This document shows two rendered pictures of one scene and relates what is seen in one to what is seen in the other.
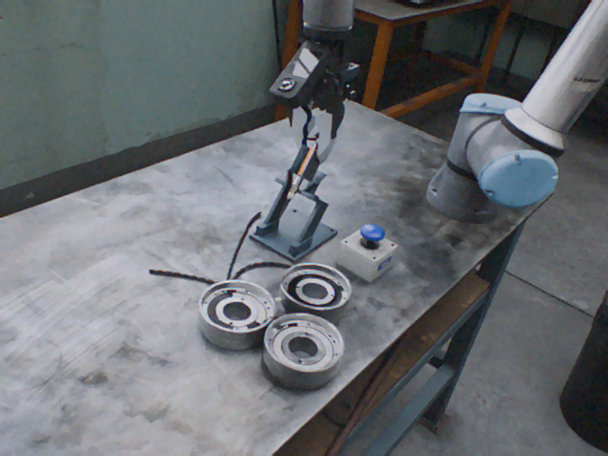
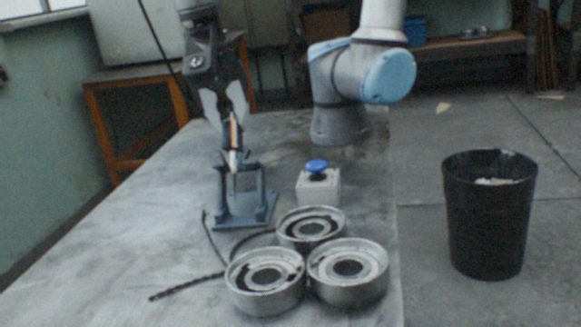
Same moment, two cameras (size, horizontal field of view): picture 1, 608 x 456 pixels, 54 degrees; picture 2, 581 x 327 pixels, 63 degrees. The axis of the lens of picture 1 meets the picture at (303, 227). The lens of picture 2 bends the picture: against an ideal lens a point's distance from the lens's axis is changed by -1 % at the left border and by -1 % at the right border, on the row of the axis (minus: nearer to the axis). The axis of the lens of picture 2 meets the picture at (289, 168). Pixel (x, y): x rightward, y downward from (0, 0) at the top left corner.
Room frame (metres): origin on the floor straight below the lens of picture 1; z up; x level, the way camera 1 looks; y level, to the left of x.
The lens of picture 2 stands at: (0.10, 0.21, 1.19)
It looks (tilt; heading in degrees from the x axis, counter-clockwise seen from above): 23 degrees down; 339
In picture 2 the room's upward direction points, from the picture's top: 9 degrees counter-clockwise
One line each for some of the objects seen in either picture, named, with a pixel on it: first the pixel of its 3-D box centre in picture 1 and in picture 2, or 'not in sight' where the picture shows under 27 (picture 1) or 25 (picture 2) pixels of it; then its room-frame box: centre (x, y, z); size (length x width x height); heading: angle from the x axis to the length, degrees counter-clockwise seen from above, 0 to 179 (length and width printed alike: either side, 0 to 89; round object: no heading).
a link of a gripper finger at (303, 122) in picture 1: (307, 126); (215, 108); (0.90, 0.02, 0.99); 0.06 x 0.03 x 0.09; 153
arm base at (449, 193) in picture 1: (468, 182); (339, 115); (1.08, -0.31, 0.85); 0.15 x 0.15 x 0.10
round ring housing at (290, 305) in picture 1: (313, 294); (311, 232); (0.68, -0.03, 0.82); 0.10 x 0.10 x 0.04
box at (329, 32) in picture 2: not in sight; (329, 32); (3.83, -1.76, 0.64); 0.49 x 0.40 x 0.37; 61
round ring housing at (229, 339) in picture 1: (237, 315); (267, 281); (0.61, 0.07, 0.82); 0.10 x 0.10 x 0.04
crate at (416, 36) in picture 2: not in sight; (394, 33); (3.55, -2.23, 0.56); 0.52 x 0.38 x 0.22; 53
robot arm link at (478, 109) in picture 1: (488, 131); (336, 67); (1.07, -0.31, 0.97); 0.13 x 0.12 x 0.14; 8
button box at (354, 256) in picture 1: (369, 252); (320, 186); (0.81, -0.11, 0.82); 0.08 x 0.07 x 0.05; 146
